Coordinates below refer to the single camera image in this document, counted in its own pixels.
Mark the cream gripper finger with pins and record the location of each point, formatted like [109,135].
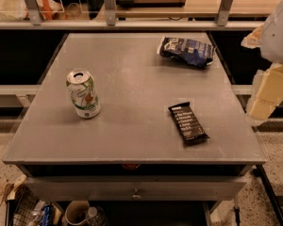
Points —
[267,93]
[252,40]

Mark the blue chip bag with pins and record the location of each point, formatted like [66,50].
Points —
[193,52]

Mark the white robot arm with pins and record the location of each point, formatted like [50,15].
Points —
[271,47]

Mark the orange white bag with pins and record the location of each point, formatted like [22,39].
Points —
[16,10]

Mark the black snack bar wrapper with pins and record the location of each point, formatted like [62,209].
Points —
[188,125]

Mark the grey table drawer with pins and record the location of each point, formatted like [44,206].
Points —
[199,188]

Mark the white green soda can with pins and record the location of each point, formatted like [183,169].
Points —
[81,87]

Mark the round drawer knob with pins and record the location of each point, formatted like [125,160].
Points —
[136,196]

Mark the plastic bottle under table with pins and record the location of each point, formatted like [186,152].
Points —
[96,217]

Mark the brown paper cup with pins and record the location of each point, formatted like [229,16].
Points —
[76,213]

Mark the blue package under table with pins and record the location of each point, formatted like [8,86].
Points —
[48,216]

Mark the metal rail with brackets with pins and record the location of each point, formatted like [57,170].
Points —
[135,25]

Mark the wire mesh basket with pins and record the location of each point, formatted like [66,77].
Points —
[25,204]

